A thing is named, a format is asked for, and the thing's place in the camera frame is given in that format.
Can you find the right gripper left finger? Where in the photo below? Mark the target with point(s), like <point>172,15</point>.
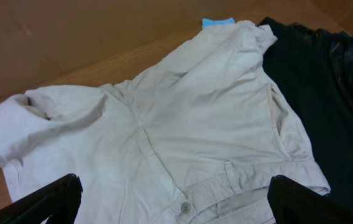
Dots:
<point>57,202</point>

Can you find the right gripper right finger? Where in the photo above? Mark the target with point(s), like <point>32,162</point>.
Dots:
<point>293,203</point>

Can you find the beige khaki shorts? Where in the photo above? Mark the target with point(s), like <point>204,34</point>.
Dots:
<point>194,139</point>

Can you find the black garment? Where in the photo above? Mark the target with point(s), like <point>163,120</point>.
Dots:
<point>314,71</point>

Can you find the light blue cloth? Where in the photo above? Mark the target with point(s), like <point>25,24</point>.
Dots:
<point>209,22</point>

